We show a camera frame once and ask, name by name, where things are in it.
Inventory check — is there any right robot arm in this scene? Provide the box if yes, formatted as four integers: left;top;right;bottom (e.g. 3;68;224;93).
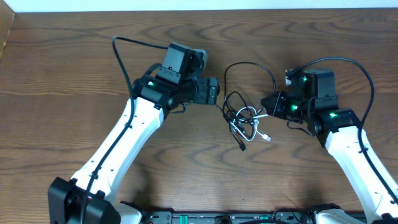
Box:
261;68;397;223

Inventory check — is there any black usb cable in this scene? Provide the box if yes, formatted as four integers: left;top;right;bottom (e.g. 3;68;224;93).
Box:
214;61;277;152

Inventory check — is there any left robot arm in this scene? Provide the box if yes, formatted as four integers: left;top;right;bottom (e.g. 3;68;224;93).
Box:
48;42;219;223

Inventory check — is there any white usb cable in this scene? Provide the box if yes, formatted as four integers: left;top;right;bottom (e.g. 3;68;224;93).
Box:
229;106;272;142

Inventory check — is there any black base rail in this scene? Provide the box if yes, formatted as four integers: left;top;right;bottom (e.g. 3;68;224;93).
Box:
118;202;382;224

